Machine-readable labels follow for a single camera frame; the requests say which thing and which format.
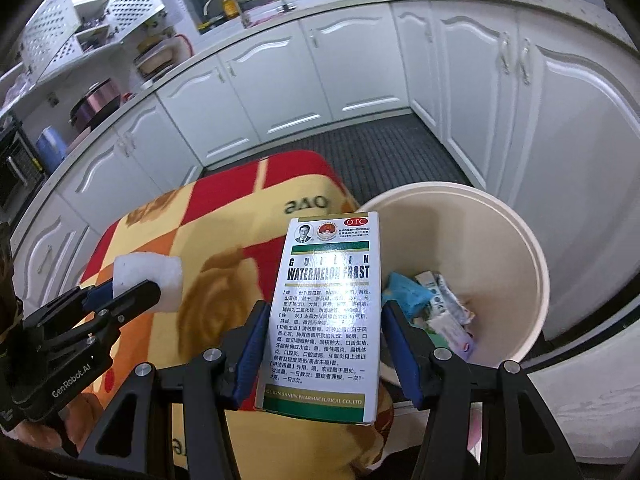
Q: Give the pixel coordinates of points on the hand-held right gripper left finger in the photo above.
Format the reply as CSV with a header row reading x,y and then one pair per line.
x,y
252,345

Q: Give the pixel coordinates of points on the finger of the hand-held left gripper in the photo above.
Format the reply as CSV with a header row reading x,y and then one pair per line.
x,y
102,290
125,305

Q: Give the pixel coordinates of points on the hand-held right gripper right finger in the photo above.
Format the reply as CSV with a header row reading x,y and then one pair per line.
x,y
400,355

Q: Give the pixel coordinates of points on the white packet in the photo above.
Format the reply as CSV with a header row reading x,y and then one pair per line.
x,y
445,292

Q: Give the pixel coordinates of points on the white green medicine box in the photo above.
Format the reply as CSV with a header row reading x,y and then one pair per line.
x,y
325,310

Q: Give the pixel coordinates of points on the cream plastic bin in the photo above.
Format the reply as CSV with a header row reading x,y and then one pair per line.
x,y
500,240

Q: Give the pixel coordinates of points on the printed rose blanket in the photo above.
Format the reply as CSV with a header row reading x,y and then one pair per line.
x,y
225,240

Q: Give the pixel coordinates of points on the black microwave oven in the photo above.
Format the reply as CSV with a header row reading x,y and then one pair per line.
x,y
12,172

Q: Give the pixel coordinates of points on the blue plastic container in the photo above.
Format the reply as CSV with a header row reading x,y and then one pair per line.
x,y
50,147

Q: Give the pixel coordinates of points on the pink metallic pot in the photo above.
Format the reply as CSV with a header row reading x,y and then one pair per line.
x,y
95,105

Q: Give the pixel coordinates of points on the beige kitchen appliance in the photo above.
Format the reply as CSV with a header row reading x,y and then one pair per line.
x,y
157,57

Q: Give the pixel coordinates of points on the white kitchen cabinets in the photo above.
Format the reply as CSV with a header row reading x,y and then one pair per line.
x,y
500,90

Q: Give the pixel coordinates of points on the metal faucet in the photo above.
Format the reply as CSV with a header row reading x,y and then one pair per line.
x,y
212,5

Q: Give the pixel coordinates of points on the yellow bottle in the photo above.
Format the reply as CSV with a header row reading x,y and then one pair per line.
x,y
230,8

